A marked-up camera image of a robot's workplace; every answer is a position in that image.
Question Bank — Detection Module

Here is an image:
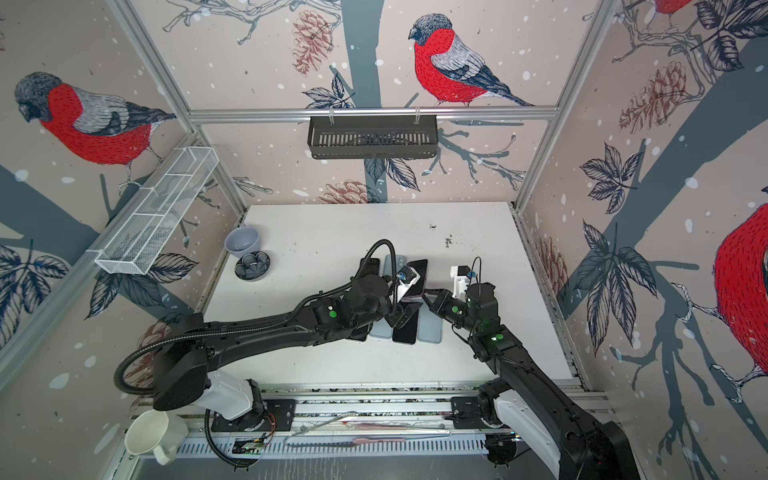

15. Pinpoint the black uncased phone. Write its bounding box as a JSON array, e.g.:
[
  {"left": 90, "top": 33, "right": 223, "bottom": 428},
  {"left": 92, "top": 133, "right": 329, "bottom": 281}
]
[
  {"left": 403, "top": 259, "right": 428, "bottom": 299},
  {"left": 392, "top": 302, "right": 421, "bottom": 345}
]

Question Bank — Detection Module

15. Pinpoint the light blue phone case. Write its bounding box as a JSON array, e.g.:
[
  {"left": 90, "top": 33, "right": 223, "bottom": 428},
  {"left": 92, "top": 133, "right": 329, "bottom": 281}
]
[{"left": 369, "top": 319, "right": 393, "bottom": 339}]

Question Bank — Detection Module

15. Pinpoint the black phone from case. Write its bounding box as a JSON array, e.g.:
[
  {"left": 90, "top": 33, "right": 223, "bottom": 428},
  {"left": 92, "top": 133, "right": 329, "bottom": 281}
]
[{"left": 348, "top": 325, "right": 372, "bottom": 342}]

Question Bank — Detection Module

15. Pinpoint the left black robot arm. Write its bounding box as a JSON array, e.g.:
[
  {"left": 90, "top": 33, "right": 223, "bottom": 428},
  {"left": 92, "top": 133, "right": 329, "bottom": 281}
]
[{"left": 113, "top": 255, "right": 422, "bottom": 419}]

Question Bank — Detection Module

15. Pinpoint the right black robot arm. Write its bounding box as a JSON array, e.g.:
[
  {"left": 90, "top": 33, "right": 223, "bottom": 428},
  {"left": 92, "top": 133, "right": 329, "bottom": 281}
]
[{"left": 422, "top": 283, "right": 641, "bottom": 479}]

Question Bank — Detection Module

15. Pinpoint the dark grey flower dish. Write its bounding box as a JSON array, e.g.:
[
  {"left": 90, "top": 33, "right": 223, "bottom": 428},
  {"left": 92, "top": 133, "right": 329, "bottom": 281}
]
[{"left": 235, "top": 251, "right": 271, "bottom": 282}]

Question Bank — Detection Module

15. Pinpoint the lavender bowl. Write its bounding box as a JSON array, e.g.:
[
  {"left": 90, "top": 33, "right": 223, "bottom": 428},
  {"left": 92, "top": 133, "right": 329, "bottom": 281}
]
[{"left": 224, "top": 226, "right": 261, "bottom": 258}]

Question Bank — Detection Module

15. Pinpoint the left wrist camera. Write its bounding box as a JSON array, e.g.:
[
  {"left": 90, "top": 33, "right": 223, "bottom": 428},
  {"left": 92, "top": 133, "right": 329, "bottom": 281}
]
[{"left": 395, "top": 265, "right": 416, "bottom": 302}]

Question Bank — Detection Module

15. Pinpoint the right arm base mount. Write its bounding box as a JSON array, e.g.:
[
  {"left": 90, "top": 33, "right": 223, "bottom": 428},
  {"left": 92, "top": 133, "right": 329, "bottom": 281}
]
[{"left": 445, "top": 391, "right": 532, "bottom": 430}]

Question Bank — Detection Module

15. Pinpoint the aluminium front rail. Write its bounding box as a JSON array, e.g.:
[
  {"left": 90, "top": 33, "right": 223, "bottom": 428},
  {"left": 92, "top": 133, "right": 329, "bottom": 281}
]
[{"left": 173, "top": 383, "right": 530, "bottom": 460}]

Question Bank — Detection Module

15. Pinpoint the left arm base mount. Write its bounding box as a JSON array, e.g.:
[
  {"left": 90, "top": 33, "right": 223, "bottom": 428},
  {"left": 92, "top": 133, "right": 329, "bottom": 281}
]
[{"left": 211, "top": 399, "right": 297, "bottom": 433}]

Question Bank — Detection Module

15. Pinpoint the black wire wall basket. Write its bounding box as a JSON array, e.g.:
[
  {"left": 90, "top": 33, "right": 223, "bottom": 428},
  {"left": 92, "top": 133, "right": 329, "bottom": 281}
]
[{"left": 307, "top": 115, "right": 439, "bottom": 160}]

